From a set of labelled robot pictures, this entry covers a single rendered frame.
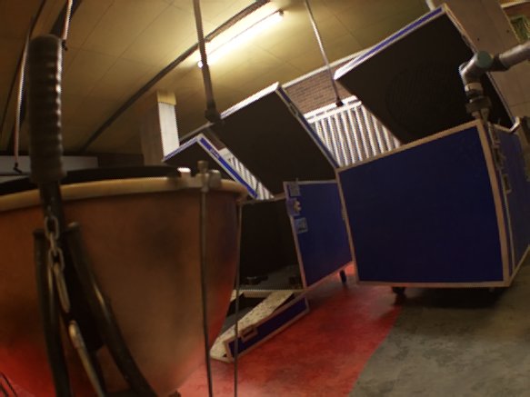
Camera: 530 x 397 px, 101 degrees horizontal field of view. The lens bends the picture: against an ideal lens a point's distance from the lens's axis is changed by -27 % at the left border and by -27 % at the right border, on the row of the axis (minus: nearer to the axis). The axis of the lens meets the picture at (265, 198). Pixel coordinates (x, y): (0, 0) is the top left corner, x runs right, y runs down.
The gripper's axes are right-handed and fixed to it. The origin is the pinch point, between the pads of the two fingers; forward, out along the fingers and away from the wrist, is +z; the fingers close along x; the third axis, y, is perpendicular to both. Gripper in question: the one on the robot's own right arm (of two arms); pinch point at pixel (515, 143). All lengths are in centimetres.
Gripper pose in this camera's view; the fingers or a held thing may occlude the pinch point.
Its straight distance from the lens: 162.7
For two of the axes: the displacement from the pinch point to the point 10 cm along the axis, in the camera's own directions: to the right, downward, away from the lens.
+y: -10.0, -0.8, -0.1
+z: -0.4, 4.1, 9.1
